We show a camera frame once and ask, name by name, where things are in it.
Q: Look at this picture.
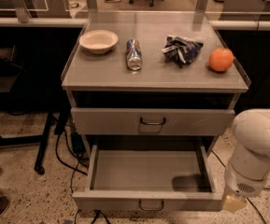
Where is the orange fruit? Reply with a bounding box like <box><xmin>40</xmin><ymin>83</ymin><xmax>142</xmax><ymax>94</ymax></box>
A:
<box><xmin>208</xmin><ymin>48</ymin><xmax>234</xmax><ymax>72</ymax></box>

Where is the black power adapter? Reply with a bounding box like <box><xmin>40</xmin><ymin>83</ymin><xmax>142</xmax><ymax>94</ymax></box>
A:
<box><xmin>71</xmin><ymin>133</ymin><xmax>85</xmax><ymax>154</ymax></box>

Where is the crumpled blue chip bag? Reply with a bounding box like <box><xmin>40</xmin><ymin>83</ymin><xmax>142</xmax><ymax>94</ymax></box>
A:
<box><xmin>162</xmin><ymin>35</ymin><xmax>204</xmax><ymax>68</ymax></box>

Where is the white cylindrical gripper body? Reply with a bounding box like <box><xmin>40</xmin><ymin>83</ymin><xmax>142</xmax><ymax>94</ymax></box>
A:
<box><xmin>224</xmin><ymin>162</ymin><xmax>270</xmax><ymax>198</ymax></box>

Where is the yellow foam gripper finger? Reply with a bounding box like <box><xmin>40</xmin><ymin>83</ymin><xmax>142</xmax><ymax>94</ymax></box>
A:
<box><xmin>222</xmin><ymin>193</ymin><xmax>247</xmax><ymax>214</ymax></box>

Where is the grey drawer cabinet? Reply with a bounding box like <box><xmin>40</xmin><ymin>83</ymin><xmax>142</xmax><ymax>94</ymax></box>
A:
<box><xmin>63</xmin><ymin>12</ymin><xmax>249</xmax><ymax>150</ymax></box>

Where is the blue silver drink can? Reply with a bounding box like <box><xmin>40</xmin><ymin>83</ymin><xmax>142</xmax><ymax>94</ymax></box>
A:
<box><xmin>126</xmin><ymin>39</ymin><xmax>143</xmax><ymax>71</ymax></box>

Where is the black cable on left floor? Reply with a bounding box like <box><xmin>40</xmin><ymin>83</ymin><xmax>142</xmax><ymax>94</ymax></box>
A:
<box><xmin>55</xmin><ymin>121</ymin><xmax>112</xmax><ymax>224</ymax></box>

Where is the white paper bowl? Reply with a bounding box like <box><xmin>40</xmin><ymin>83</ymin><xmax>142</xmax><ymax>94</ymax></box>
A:
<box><xmin>78</xmin><ymin>30</ymin><xmax>119</xmax><ymax>54</ymax></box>

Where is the black cable on right floor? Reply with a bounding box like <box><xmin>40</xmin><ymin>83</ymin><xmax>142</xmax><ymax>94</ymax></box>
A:
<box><xmin>211</xmin><ymin>149</ymin><xmax>270</xmax><ymax>224</ymax></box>

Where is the black cable on floor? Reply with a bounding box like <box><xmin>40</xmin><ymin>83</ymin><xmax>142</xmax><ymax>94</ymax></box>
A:
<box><xmin>211</xmin><ymin>149</ymin><xmax>270</xmax><ymax>224</ymax></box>
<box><xmin>55</xmin><ymin>121</ymin><xmax>112</xmax><ymax>224</ymax></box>

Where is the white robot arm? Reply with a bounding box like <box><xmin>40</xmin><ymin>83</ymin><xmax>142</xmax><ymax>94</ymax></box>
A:
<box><xmin>222</xmin><ymin>109</ymin><xmax>270</xmax><ymax>213</ymax></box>

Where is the black table frame leg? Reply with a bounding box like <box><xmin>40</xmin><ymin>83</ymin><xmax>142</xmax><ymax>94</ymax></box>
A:
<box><xmin>0</xmin><ymin>113</ymin><xmax>52</xmax><ymax>175</ymax></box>

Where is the grey top drawer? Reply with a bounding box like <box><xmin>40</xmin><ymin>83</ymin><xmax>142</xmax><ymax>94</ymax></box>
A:
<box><xmin>71</xmin><ymin>107</ymin><xmax>234</xmax><ymax>136</ymax></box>

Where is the grey drawer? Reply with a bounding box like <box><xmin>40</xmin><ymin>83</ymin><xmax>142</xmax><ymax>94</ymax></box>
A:
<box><xmin>73</xmin><ymin>146</ymin><xmax>222</xmax><ymax>212</ymax></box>
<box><xmin>71</xmin><ymin>107</ymin><xmax>234</xmax><ymax>136</ymax></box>

